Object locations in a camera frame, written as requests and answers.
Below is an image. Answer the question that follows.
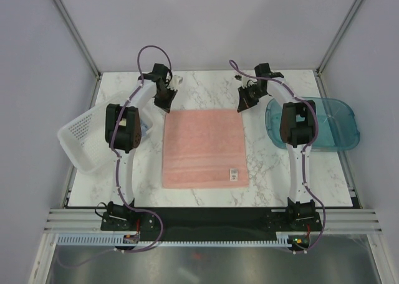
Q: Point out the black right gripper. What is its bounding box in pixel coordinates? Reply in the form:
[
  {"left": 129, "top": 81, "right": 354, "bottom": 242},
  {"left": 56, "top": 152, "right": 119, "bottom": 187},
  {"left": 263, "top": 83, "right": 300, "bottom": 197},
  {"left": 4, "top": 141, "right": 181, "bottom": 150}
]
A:
[{"left": 238, "top": 84, "right": 267, "bottom": 113}]

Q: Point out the pink towel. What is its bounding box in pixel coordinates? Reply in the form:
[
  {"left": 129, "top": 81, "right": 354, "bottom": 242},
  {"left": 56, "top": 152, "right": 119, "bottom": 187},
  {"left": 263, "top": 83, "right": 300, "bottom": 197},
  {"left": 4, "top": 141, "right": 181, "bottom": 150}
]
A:
[{"left": 162, "top": 109, "right": 249, "bottom": 189}]

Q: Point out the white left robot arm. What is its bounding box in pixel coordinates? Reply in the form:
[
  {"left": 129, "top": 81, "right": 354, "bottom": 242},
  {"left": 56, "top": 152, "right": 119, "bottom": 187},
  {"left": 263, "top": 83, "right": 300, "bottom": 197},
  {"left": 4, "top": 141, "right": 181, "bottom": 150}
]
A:
[{"left": 101, "top": 64, "right": 176, "bottom": 231}]

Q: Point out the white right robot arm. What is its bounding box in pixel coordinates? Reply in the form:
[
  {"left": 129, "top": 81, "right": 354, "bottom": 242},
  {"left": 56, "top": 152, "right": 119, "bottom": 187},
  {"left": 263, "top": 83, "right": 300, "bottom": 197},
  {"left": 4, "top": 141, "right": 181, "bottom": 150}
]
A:
[{"left": 229, "top": 60, "right": 319, "bottom": 230}]

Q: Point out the blue towel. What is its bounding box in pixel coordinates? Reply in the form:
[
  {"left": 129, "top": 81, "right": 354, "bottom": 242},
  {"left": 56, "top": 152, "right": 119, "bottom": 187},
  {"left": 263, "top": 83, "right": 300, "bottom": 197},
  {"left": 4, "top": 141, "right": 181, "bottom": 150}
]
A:
[{"left": 140, "top": 120, "right": 153, "bottom": 138}]

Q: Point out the white perforated plastic basket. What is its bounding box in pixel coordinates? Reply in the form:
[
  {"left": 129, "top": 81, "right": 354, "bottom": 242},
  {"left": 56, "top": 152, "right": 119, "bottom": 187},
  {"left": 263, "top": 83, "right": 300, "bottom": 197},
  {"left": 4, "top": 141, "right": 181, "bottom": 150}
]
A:
[{"left": 57, "top": 90, "right": 153, "bottom": 174}]

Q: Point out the teal translucent plastic tub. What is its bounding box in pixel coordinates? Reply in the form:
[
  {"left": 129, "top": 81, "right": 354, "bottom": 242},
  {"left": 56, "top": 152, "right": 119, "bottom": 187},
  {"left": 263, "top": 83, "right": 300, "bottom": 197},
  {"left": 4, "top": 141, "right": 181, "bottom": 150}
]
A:
[{"left": 265, "top": 97, "right": 360, "bottom": 152}]

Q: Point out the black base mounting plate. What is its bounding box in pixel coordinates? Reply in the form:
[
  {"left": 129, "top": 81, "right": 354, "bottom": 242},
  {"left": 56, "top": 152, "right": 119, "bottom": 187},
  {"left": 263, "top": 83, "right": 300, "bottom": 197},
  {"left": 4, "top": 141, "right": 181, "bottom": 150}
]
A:
[{"left": 100, "top": 206, "right": 322, "bottom": 243}]

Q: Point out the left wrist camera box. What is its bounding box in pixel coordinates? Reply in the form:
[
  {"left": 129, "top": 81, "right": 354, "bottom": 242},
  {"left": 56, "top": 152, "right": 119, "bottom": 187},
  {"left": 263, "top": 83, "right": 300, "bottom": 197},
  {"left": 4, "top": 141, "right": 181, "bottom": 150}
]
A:
[{"left": 169, "top": 75, "right": 183, "bottom": 92}]

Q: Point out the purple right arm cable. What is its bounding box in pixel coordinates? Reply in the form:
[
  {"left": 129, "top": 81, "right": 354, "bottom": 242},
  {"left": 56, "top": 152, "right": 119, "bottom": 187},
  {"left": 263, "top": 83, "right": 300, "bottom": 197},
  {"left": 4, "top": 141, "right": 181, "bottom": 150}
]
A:
[{"left": 229, "top": 59, "right": 328, "bottom": 255}]

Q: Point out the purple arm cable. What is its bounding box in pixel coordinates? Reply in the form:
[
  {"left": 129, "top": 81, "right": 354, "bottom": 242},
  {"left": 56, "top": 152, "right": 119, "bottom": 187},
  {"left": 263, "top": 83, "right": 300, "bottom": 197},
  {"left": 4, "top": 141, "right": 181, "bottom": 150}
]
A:
[
  {"left": 107, "top": 44, "right": 172, "bottom": 269},
  {"left": 229, "top": 59, "right": 328, "bottom": 255}
]

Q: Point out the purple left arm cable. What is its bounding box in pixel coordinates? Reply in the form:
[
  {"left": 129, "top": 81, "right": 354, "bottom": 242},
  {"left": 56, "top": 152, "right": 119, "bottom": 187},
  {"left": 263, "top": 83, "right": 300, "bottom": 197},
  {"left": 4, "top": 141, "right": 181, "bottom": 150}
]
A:
[{"left": 107, "top": 44, "right": 172, "bottom": 269}]

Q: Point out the right aluminium frame post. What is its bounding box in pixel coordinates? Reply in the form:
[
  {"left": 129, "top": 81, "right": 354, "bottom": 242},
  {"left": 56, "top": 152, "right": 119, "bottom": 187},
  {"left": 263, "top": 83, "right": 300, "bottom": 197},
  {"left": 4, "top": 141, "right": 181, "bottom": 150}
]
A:
[{"left": 314, "top": 0, "right": 373, "bottom": 76}]

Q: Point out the aluminium frame post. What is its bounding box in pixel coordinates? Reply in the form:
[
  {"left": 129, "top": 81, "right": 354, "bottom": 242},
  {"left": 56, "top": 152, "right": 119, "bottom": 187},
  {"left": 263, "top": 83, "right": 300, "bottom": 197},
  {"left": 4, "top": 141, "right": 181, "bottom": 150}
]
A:
[
  {"left": 314, "top": 0, "right": 373, "bottom": 76},
  {"left": 43, "top": 0, "right": 103, "bottom": 79}
]

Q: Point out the left aluminium frame post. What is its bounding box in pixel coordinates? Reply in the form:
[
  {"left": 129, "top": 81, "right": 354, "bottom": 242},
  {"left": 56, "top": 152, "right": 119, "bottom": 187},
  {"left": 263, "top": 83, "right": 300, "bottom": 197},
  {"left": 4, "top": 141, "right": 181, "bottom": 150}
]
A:
[{"left": 43, "top": 0, "right": 103, "bottom": 79}]

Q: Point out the aluminium table edge rail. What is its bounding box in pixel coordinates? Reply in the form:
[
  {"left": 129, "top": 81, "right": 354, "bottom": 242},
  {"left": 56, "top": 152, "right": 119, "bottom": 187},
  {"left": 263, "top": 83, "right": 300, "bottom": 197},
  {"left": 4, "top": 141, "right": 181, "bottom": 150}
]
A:
[{"left": 44, "top": 209, "right": 382, "bottom": 235}]

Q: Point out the white slotted cable duct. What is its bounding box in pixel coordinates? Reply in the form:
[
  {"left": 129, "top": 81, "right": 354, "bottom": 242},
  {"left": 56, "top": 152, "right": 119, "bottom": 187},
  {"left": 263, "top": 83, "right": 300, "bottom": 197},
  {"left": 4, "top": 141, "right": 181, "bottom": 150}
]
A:
[{"left": 57, "top": 232, "right": 294, "bottom": 247}]

